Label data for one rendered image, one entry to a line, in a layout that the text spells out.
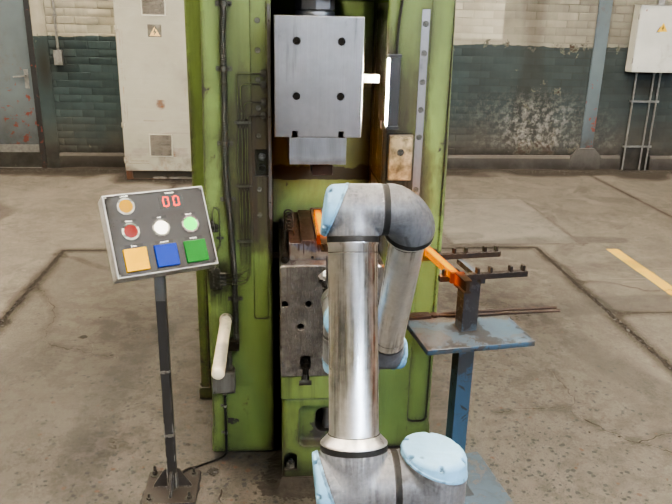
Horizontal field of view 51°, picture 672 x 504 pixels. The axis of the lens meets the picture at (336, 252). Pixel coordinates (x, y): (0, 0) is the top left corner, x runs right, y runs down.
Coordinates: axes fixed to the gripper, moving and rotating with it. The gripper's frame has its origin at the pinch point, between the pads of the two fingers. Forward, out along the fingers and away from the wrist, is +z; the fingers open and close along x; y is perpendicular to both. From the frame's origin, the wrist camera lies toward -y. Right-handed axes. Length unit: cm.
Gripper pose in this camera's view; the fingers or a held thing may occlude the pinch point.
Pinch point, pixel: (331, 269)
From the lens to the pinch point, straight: 223.2
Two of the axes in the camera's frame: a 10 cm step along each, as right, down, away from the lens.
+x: 10.0, -0.1, 0.9
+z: -0.8, -3.2, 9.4
